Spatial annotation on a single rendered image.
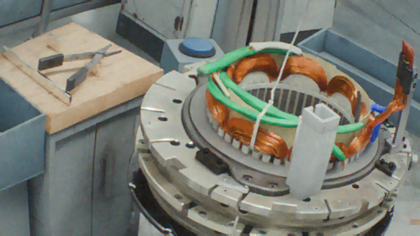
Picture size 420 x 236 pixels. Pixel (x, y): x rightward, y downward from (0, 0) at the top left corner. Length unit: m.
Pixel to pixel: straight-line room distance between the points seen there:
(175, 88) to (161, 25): 2.44
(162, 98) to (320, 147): 0.22
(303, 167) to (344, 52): 0.51
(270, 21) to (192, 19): 1.92
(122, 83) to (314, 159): 0.32
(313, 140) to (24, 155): 0.35
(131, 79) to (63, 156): 0.13
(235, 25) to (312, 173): 0.60
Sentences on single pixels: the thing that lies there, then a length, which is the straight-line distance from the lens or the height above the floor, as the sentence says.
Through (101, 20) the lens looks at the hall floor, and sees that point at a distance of 3.91.
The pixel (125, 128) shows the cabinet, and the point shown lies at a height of 0.99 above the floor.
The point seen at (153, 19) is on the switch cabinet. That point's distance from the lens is 3.57.
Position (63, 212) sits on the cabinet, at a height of 0.90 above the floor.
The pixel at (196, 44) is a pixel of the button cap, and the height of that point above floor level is 1.04.
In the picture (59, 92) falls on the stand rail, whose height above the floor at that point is 1.07.
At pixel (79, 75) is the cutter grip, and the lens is 1.11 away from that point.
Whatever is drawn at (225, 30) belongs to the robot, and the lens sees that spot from 1.51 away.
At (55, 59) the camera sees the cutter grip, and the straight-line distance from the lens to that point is 1.14.
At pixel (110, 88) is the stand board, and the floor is 1.06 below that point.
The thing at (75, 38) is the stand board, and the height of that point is 1.07.
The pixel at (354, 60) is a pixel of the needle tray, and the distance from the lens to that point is 1.42.
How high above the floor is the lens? 1.61
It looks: 29 degrees down
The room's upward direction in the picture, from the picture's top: 11 degrees clockwise
